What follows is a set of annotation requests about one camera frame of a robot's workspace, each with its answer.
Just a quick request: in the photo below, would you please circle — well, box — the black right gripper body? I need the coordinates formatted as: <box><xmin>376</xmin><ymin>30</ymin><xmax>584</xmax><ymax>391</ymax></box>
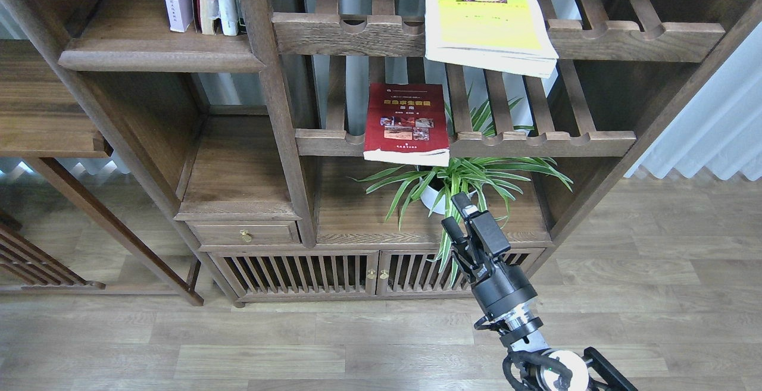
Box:
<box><xmin>452</xmin><ymin>242</ymin><xmax>537</xmax><ymax>321</ymax></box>

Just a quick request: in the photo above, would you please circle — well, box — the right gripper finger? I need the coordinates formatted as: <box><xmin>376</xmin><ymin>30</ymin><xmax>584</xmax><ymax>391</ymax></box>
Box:
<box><xmin>441</xmin><ymin>217</ymin><xmax>474</xmax><ymax>264</ymax></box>

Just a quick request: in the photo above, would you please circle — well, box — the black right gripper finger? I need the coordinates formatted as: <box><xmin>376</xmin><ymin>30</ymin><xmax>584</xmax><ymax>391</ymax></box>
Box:
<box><xmin>451</xmin><ymin>192</ymin><xmax>511</xmax><ymax>270</ymax></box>

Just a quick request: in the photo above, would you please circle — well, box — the yellow cover book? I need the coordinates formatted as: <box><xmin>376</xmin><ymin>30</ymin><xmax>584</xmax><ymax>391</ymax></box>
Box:
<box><xmin>424</xmin><ymin>0</ymin><xmax>558</xmax><ymax>77</ymax></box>

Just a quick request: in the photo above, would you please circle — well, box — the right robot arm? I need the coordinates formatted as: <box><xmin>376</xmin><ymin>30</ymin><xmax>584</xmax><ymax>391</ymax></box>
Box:
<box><xmin>442</xmin><ymin>193</ymin><xmax>634</xmax><ymax>390</ymax></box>

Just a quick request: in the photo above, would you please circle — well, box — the white plant pot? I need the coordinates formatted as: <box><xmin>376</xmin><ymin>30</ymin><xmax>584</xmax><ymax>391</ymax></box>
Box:
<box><xmin>421</xmin><ymin>179</ymin><xmax>452</xmax><ymax>215</ymax></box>

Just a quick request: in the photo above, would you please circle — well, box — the green spider plant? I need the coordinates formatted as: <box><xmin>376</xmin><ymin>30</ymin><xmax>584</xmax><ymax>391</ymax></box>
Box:
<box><xmin>355</xmin><ymin>96</ymin><xmax>574</xmax><ymax>287</ymax></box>

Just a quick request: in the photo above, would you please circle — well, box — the red cover book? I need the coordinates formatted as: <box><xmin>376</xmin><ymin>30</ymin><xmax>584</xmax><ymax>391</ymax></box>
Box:
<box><xmin>364</xmin><ymin>83</ymin><xmax>450</xmax><ymax>167</ymax></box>

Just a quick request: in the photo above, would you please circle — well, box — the dark wooden bookshelf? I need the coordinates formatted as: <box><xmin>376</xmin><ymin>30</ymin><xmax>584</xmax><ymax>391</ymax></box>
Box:
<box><xmin>2</xmin><ymin>0</ymin><xmax>760</xmax><ymax>306</ymax></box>

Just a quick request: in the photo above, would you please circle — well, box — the brass drawer knob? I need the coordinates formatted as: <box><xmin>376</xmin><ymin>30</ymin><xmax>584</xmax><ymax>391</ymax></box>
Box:
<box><xmin>239</xmin><ymin>229</ymin><xmax>253</xmax><ymax>243</ymax></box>

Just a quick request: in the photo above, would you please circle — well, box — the white curtain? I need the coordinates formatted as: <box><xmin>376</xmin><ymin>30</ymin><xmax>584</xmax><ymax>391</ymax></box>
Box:
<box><xmin>625</xmin><ymin>24</ymin><xmax>761</xmax><ymax>180</ymax></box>

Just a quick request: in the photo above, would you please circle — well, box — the wooden side table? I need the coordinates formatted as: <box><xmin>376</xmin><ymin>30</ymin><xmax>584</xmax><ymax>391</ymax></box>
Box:
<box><xmin>2</xmin><ymin>39</ymin><xmax>204</xmax><ymax>306</ymax></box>

